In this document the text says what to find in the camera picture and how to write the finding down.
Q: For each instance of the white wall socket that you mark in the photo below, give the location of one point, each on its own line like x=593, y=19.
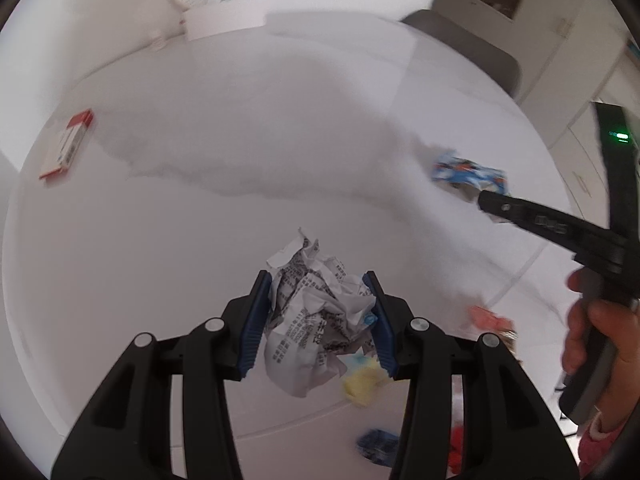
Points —
x=158, y=40

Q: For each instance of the white cabinet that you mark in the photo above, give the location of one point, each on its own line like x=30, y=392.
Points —
x=575, y=60

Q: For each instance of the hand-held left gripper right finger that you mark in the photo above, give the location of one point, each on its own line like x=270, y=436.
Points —
x=382, y=327

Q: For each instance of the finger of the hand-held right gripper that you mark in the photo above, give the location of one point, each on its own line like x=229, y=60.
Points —
x=540, y=220

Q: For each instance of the yellow wrapper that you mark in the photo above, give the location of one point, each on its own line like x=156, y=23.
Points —
x=362, y=382

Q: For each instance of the printed paper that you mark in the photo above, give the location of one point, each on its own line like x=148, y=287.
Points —
x=310, y=310

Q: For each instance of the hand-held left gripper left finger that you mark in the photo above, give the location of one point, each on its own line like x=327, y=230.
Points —
x=254, y=327

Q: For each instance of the grey chair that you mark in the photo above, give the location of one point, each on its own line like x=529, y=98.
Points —
x=465, y=45

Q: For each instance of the blue and white snack wrapper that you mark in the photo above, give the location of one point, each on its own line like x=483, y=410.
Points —
x=462, y=172

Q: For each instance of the person's right hand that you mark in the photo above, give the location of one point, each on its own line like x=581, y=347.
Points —
x=622, y=330

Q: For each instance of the pink wrapper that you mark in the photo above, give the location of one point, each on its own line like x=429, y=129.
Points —
x=487, y=320

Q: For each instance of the red wrapper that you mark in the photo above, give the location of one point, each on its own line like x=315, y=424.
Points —
x=456, y=450

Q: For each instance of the red and white box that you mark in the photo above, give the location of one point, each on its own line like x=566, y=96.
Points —
x=67, y=142

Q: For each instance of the person's right forearm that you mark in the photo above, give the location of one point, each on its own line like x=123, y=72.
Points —
x=600, y=445

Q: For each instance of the dark blue wrapper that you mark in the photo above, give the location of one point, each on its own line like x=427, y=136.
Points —
x=377, y=447

